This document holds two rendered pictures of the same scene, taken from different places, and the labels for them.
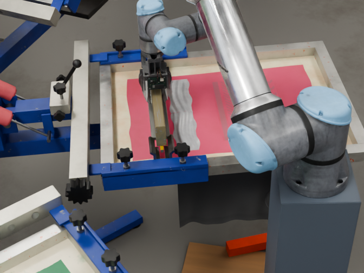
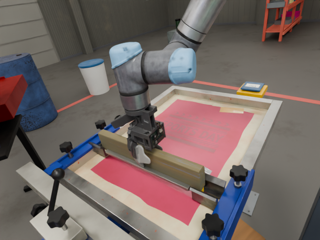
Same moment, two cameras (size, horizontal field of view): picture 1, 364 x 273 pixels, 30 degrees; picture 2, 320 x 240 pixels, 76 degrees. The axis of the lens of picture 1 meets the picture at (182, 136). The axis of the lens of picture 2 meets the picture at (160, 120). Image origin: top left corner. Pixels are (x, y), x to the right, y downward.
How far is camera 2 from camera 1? 159 cm
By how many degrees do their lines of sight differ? 37
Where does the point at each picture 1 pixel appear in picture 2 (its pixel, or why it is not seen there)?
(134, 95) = (110, 175)
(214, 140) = (208, 157)
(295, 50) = (168, 94)
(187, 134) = not seen: hidden behind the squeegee
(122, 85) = (92, 176)
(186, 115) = not seen: hidden behind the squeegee
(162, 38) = (184, 59)
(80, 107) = (92, 219)
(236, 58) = not seen: outside the picture
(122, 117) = (125, 197)
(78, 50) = (28, 174)
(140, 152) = (181, 212)
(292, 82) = (187, 106)
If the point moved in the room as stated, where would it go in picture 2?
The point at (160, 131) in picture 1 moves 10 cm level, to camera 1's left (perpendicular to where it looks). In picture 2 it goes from (202, 173) to (179, 201)
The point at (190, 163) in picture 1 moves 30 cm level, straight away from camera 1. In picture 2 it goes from (247, 180) to (162, 144)
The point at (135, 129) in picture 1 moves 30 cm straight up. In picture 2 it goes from (149, 197) to (126, 111)
